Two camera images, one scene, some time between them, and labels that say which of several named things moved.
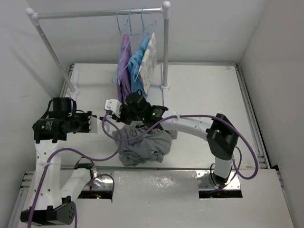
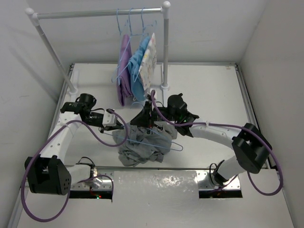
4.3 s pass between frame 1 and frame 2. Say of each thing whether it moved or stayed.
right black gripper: moved
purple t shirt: stayed
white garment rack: stayed
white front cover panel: stayed
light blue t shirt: stayed
